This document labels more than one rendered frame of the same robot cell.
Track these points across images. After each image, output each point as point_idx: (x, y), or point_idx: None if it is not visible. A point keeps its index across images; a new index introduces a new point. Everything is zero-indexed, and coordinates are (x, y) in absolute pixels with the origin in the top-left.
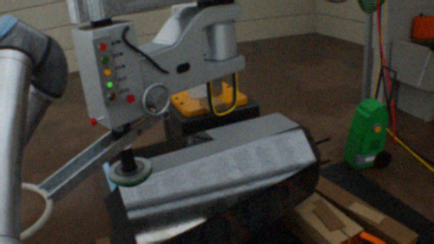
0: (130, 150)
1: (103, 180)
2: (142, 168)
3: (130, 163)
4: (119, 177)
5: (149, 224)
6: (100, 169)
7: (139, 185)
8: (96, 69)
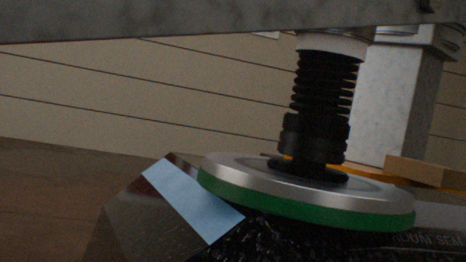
0: (354, 76)
1: (145, 213)
2: (374, 186)
3: (334, 140)
4: (280, 178)
5: None
6: (128, 190)
7: (365, 256)
8: None
